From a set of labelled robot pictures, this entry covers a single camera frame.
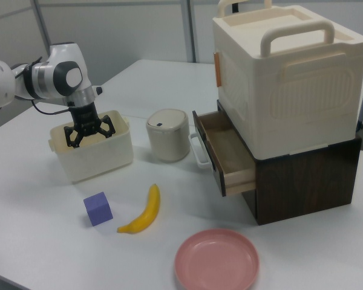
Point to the dark wooden cabinet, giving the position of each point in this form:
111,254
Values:
305,187

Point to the cream plastic box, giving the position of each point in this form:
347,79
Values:
93,163

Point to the wooden drawer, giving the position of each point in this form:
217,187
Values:
227,151

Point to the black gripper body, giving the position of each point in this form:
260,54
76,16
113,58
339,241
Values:
84,119

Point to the purple cube block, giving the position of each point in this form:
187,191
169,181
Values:
98,210

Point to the pink round plate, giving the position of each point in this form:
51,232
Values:
216,259

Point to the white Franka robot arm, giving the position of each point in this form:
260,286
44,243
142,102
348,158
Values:
63,60

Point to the yellow banana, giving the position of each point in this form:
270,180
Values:
146,213

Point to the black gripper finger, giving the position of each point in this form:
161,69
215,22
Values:
107,127
72,137

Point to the cream lidded trash can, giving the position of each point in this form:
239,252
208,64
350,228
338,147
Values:
168,139

